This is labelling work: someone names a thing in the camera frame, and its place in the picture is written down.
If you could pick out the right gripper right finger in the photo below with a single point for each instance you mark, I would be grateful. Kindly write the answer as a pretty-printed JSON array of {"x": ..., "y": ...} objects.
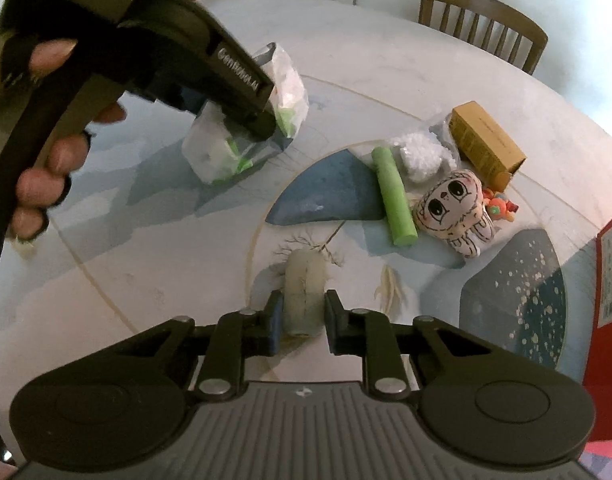
[{"x": 377, "y": 341}]

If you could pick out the orange small toy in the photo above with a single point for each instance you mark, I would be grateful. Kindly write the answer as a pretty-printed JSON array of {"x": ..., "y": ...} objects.
[{"x": 498, "y": 207}]

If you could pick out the white translucent roll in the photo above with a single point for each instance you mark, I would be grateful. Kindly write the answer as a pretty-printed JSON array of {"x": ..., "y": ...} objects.
[{"x": 304, "y": 289}]

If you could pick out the bag of white beads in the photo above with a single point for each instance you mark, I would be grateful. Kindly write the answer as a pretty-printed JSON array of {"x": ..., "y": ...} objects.
[{"x": 423, "y": 156}]

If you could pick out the green marker pen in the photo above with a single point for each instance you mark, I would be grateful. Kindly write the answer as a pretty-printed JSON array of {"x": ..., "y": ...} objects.
[{"x": 398, "y": 214}]

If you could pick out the dark wooden chair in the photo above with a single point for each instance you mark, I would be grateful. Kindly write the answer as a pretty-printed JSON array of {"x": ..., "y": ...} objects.
[{"x": 491, "y": 25}]

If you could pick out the yellow cardboard box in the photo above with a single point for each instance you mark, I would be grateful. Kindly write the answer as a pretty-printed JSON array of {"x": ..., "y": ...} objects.
[{"x": 494, "y": 156}]

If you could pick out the red white cardboard box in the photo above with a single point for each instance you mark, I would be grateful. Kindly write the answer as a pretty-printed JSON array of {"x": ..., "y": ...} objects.
[{"x": 598, "y": 374}]

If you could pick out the clear plastic bag green items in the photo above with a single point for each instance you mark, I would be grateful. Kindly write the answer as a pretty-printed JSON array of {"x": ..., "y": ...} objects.
[{"x": 220, "y": 147}]

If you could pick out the cartoon face plush doll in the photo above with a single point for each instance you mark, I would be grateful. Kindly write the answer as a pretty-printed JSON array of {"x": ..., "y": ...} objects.
[{"x": 453, "y": 210}]

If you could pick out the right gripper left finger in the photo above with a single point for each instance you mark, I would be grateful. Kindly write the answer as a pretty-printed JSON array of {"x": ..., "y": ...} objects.
[{"x": 227, "y": 345}]

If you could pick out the person's left hand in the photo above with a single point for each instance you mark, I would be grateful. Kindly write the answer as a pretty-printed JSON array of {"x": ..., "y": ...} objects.
[{"x": 40, "y": 188}]

